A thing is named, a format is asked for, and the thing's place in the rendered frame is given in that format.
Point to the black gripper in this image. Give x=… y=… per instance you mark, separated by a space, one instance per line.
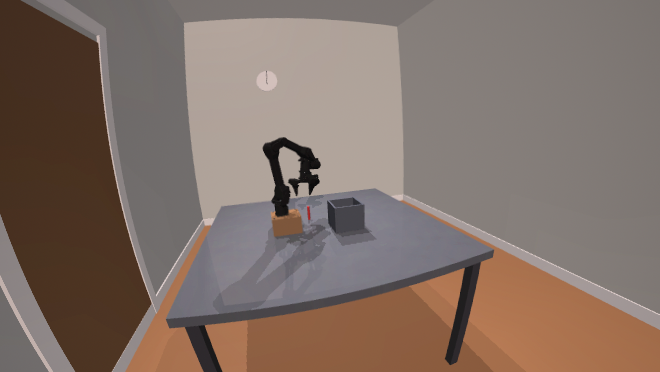
x=294 y=182

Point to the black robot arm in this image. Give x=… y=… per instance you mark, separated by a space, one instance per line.
x=307 y=162

